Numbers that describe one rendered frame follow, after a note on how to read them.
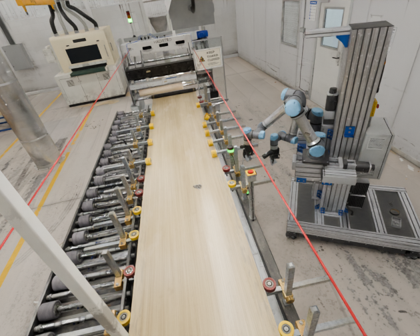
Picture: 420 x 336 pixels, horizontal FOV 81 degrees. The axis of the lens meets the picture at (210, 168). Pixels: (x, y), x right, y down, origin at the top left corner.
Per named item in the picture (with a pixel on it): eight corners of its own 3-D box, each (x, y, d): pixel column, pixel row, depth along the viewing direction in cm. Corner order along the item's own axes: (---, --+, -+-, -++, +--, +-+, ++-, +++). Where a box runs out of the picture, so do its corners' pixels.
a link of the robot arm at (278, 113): (296, 87, 200) (255, 123, 233) (295, 92, 192) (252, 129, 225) (306, 97, 202) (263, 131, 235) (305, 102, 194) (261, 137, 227)
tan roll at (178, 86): (210, 83, 460) (209, 76, 453) (211, 85, 450) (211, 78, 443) (135, 96, 452) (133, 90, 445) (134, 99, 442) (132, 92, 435)
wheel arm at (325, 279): (330, 277, 159) (331, 273, 156) (333, 281, 156) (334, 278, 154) (265, 291, 156) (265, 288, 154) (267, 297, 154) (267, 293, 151)
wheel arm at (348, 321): (355, 317, 138) (356, 313, 136) (358, 323, 135) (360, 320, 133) (280, 335, 136) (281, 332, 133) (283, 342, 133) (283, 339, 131)
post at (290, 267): (287, 303, 162) (292, 261, 134) (289, 309, 159) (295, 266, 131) (282, 304, 162) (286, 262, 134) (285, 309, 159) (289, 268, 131)
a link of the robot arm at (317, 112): (318, 125, 249) (320, 112, 241) (306, 121, 257) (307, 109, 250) (324, 120, 254) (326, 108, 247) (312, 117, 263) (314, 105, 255)
